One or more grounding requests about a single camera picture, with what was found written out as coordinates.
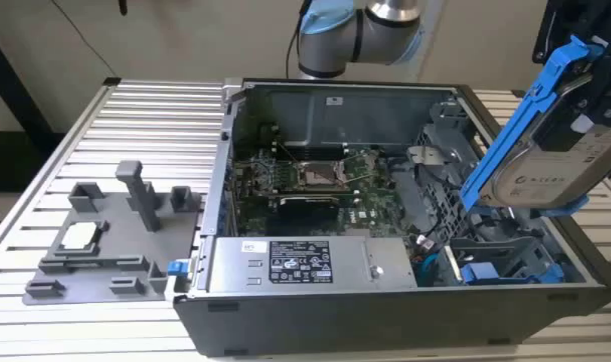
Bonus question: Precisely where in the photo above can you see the hard disk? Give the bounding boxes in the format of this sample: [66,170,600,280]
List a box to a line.
[458,34,611,219]

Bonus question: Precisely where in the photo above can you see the black disk wire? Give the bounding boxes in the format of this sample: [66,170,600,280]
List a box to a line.
[413,210,469,242]

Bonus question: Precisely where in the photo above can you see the grey metal disk bay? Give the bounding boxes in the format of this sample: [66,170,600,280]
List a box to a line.
[408,100,585,284]

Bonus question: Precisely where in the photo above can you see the metal socket cover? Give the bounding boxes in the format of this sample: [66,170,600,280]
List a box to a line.
[342,148,382,179]

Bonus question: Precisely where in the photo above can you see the green motherboard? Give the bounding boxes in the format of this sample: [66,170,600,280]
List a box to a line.
[232,145,412,238]

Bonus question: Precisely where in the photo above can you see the black RAM slots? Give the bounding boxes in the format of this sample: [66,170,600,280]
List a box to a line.
[278,142,349,160]

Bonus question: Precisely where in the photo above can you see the CPU socket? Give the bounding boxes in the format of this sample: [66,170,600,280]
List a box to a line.
[292,160,349,189]

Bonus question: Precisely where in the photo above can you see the thin metal locking lever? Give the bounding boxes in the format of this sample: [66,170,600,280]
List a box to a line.
[276,140,301,167]

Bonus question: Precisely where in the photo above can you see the black graphics card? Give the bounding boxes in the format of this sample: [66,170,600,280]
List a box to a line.
[273,194,342,227]

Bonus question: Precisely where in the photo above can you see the silver power supply unit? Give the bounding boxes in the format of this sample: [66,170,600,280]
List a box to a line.
[206,236,417,291]

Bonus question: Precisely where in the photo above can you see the black open PC case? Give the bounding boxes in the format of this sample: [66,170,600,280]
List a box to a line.
[172,77,611,357]

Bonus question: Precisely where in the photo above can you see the blue case latch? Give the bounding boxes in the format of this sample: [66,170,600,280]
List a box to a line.
[166,259,190,281]

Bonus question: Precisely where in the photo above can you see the grey parts rack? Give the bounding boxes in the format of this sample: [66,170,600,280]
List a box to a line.
[22,160,208,305]

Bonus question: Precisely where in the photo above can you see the silver CPU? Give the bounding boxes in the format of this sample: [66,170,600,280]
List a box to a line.
[59,222,103,250]

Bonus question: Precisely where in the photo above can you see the multicoloured power wire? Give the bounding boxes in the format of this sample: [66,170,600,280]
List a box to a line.
[408,233,436,261]

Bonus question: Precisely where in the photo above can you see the blue wire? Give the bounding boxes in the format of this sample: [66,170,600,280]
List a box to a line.
[417,250,440,287]

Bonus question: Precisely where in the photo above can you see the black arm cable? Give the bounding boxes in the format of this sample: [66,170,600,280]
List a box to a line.
[284,0,313,78]

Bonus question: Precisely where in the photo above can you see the thin black wall cable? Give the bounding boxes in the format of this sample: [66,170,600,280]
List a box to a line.
[50,0,121,79]

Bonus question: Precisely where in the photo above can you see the black furniture frame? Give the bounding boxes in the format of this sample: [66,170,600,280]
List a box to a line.
[0,22,63,193]

